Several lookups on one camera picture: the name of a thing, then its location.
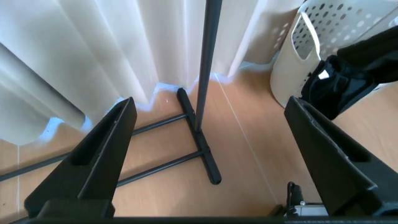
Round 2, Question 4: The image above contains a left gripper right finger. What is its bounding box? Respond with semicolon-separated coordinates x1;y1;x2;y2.
284;95;398;217

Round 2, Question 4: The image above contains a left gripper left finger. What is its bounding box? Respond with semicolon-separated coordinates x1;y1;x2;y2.
24;96;138;218

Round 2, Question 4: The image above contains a white laundry basket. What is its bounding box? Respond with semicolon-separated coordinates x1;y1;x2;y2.
269;0;398;108

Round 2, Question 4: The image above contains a black clothes rack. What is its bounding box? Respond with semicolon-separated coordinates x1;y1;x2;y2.
0;0;223;186

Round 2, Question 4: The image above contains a black garment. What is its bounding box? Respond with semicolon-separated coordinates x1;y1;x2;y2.
300;55;379;121

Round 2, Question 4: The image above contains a beige curtain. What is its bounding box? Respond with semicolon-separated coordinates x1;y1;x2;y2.
0;0;304;146

